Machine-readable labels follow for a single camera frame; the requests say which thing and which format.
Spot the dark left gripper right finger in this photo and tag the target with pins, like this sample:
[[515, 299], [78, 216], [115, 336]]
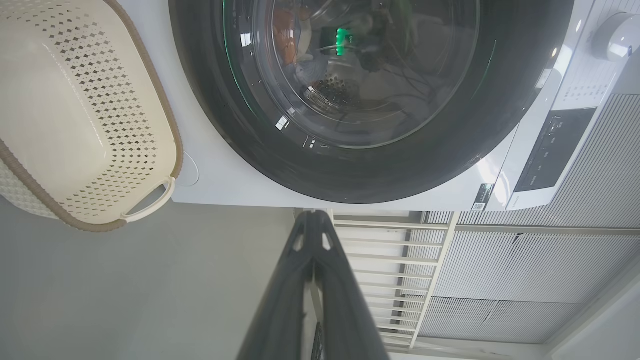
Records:
[[347, 315]]

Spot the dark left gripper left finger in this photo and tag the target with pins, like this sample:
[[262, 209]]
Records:
[[280, 310]]

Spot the black round glass washer door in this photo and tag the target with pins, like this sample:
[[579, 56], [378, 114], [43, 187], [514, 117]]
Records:
[[210, 100]]

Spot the white front-load washing machine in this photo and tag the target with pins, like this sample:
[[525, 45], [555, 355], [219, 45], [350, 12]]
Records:
[[225, 175]]

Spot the dark washing machine control panel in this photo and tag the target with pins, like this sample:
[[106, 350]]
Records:
[[555, 150]]

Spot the white round control knob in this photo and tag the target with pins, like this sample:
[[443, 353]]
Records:
[[617, 37]]

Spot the white metal railing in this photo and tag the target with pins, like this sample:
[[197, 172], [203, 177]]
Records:
[[442, 260]]

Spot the round white filter cover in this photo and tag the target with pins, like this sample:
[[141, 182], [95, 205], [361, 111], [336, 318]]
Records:
[[190, 170]]

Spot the black QR code sticker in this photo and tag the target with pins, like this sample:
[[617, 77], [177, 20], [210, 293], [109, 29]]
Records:
[[483, 197]]

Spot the cream perforated laundry basket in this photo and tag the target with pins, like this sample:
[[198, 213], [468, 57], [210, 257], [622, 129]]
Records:
[[60, 100]]

